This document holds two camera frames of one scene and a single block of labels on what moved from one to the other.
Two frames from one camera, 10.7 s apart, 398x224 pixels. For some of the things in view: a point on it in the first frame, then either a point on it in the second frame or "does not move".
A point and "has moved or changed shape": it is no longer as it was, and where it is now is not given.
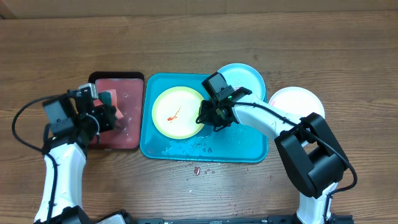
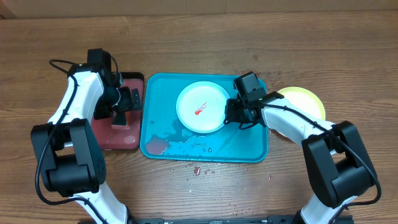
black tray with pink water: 129,88 does not move
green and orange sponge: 108,97 has moved or changed shape
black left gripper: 107,111 -> 128,103
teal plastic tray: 236,142 does not move
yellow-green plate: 175,112 -> 304,100
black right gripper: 209,120 -> 234,117
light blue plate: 240,75 -> 201,107
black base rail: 277,219 does not move
